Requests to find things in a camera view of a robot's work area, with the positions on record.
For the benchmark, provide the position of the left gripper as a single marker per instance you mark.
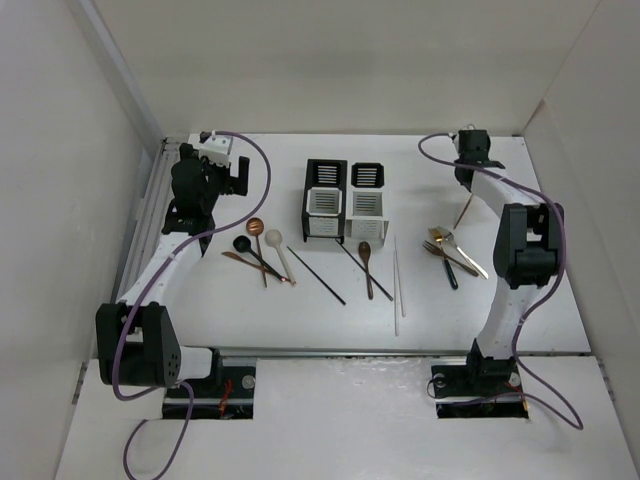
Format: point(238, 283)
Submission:
point(232, 185)

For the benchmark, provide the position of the copper round spoon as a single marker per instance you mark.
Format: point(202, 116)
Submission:
point(255, 227)

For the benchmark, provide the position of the black round spoon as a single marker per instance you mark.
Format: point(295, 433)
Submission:
point(243, 244)

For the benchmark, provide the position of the silver fork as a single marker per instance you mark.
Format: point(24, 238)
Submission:
point(450, 239)

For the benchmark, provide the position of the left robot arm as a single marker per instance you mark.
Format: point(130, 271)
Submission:
point(137, 344)

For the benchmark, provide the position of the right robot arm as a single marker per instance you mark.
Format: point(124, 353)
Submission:
point(527, 254)

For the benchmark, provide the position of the black utensil rack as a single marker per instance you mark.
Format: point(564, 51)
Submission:
point(323, 213)

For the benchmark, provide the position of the copper knife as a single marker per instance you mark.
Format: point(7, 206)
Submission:
point(238, 258)

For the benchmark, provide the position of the black chopstick left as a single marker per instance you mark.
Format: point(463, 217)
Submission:
point(317, 276)

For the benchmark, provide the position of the black chopstick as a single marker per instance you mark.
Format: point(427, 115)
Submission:
point(317, 276)
point(362, 268)

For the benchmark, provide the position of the rose gold fork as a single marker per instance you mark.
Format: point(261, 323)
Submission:
point(439, 239)

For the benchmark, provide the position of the white utensil rack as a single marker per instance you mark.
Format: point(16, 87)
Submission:
point(366, 218)

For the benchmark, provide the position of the brown wooden spoon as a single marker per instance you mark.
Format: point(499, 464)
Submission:
point(364, 251)

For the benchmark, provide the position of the white chopstick left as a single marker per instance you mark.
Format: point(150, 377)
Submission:
point(396, 296)

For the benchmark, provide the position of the white chopstick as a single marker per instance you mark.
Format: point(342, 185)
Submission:
point(396, 296)
point(399, 279)

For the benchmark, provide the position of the black chopstick right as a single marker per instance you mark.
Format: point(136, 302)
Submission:
point(362, 268)

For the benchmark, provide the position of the white chopstick right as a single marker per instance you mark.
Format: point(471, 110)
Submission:
point(399, 279)

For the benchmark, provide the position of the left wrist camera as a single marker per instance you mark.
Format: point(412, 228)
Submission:
point(214, 149)

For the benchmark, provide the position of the aluminium rail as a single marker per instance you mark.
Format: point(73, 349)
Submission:
point(272, 352)

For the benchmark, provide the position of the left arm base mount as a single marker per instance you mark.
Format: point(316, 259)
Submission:
point(227, 393)

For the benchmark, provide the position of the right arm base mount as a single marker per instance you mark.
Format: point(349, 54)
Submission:
point(458, 396)

